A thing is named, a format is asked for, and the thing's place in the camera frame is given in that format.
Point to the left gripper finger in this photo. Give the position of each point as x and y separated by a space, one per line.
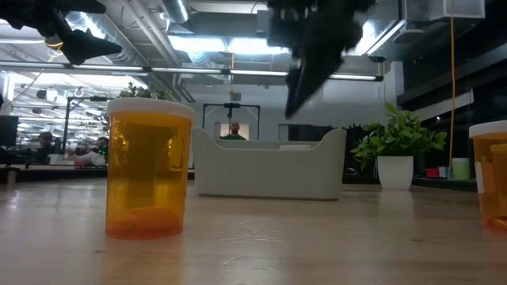
89 49

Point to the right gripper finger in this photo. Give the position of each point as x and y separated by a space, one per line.
309 83

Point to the large orange pill bottle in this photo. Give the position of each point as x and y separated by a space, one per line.
146 178

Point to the orange pill bottle white label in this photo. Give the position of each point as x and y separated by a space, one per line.
493 182

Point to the white plastic basket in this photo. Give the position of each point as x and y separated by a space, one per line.
269 174

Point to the leafy indoor tree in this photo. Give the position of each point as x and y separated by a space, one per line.
138 92

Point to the person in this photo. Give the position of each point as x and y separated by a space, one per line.
44 146
234 132
93 156

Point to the long ceiling light strip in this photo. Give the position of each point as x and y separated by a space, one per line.
186 70

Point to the black monitor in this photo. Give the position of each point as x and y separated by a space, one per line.
8 130

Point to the green plant in white pot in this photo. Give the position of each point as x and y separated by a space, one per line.
395 172

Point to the red box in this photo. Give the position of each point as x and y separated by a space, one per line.
432 173

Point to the pale green cup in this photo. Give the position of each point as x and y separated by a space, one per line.
461 169

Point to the black metal rig frame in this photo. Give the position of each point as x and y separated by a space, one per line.
79 99

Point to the square wall vent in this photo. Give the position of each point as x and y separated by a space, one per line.
235 97

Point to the black camera stand frame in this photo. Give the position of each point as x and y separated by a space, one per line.
231 105

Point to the silver round ventilation duct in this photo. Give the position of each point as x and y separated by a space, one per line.
176 10

